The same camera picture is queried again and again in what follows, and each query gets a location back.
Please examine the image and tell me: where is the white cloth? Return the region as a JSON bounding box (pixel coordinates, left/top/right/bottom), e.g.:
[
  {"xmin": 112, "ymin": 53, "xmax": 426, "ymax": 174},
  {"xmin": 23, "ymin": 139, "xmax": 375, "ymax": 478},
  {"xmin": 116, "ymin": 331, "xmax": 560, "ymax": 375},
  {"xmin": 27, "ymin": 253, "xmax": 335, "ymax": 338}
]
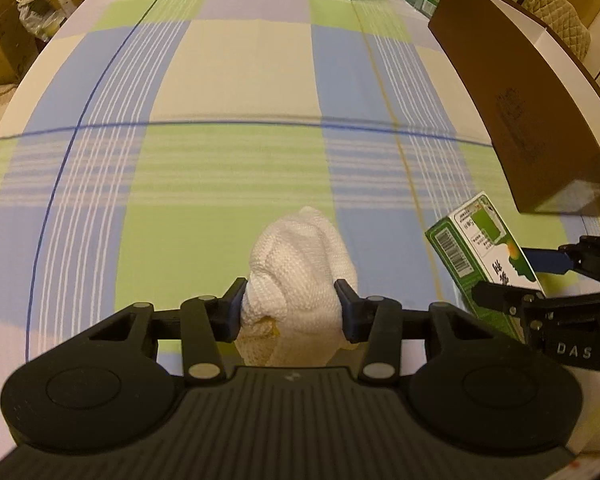
[{"xmin": 236, "ymin": 206, "xmax": 358, "ymax": 367}]

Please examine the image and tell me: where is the green white medicine box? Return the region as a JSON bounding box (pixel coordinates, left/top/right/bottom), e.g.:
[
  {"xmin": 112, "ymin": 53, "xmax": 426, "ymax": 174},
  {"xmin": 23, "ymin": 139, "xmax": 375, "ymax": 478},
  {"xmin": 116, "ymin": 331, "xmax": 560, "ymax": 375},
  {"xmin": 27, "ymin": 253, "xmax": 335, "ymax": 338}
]
[{"xmin": 426, "ymin": 192, "xmax": 542, "ymax": 340}]

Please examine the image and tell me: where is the brown cardboard shoe box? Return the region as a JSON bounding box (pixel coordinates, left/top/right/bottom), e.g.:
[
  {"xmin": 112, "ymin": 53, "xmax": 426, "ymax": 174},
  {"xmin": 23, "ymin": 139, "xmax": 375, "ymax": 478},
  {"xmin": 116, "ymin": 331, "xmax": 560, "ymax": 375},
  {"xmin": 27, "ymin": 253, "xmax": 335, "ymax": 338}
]
[{"xmin": 429, "ymin": 0, "xmax": 600, "ymax": 216}]

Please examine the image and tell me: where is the plaid tablecloth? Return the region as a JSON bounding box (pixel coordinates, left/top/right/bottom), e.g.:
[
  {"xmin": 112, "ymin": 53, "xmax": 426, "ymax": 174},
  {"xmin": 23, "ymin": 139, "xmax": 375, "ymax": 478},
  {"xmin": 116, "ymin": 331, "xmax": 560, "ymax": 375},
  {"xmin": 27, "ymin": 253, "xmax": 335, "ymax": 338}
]
[{"xmin": 0, "ymin": 0, "xmax": 600, "ymax": 459}]

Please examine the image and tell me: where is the quilted beige chair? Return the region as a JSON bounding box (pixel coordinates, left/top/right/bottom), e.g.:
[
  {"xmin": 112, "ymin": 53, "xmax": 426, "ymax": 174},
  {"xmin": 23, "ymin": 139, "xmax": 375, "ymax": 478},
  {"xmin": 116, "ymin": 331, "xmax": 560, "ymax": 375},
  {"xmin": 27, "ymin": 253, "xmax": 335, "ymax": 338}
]
[{"xmin": 521, "ymin": 0, "xmax": 591, "ymax": 62}]

